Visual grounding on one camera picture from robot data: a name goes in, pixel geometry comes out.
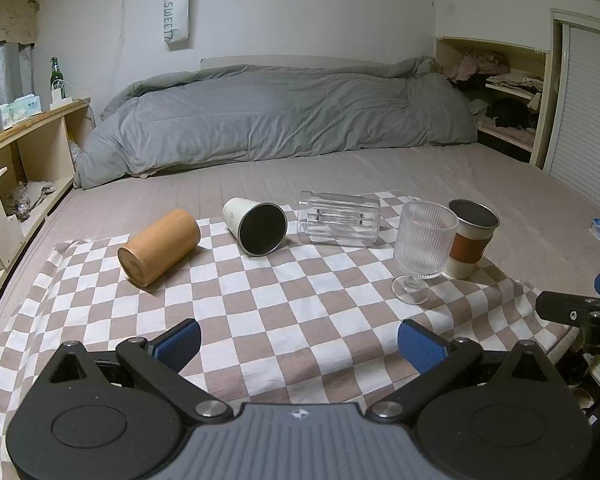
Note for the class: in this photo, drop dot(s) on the white cup with dark inside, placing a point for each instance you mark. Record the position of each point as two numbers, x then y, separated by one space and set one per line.
260 230

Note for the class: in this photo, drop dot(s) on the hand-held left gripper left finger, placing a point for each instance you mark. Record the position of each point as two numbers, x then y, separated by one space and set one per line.
179 346

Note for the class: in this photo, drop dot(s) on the wooden closet shelf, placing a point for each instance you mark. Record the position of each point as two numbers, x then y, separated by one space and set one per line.
542 110

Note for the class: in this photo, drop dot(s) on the checkered cloth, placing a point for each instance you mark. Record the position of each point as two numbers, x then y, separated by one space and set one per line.
290 310

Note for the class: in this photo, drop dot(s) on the beige folded clothes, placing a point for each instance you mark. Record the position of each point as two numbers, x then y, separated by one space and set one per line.
515 81

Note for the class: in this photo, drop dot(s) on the ribbed glass goblet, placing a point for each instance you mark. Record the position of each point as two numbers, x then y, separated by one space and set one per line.
422 240

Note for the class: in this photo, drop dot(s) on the bamboo cup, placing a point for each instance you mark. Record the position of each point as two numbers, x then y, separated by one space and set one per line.
160 245

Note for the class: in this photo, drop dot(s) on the beige lace valance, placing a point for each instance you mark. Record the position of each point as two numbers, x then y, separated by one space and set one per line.
7 15

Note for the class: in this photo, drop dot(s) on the white sliding door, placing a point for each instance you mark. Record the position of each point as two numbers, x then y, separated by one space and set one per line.
590 110

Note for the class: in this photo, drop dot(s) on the crumpled grey cloth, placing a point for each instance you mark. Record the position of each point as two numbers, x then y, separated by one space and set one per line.
30 195

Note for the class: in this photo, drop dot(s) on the cream cup brown sleeve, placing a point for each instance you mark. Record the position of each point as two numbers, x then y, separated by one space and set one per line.
467 252

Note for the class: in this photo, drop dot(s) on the white charger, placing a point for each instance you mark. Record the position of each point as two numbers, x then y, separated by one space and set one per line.
56 96

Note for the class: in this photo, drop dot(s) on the grey duvet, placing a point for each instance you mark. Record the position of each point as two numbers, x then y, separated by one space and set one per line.
280 115

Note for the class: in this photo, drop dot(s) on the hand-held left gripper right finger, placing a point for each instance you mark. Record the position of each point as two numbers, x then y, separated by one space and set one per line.
421 347

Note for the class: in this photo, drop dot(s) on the wooden bedside shelf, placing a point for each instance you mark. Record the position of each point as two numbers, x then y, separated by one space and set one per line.
40 132

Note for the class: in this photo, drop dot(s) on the wooden stand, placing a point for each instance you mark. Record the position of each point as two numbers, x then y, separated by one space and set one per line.
2 230

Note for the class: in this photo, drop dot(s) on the white hanging tote bag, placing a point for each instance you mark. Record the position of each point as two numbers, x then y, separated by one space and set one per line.
176 15

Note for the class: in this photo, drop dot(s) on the grey curtain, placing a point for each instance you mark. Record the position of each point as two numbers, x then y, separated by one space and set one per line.
5 90

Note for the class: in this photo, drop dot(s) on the beige bed sheet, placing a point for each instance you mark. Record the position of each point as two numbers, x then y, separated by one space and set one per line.
480 175

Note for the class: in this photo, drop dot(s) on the clear glass tumbler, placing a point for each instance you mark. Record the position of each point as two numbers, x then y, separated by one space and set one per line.
337 219

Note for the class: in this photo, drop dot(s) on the green glass bottle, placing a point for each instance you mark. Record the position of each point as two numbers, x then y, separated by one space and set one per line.
56 72

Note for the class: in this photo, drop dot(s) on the pink clothes pile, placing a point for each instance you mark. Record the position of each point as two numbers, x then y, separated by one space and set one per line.
480 65

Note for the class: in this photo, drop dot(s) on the black clothes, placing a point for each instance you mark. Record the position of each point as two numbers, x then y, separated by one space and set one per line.
510 112

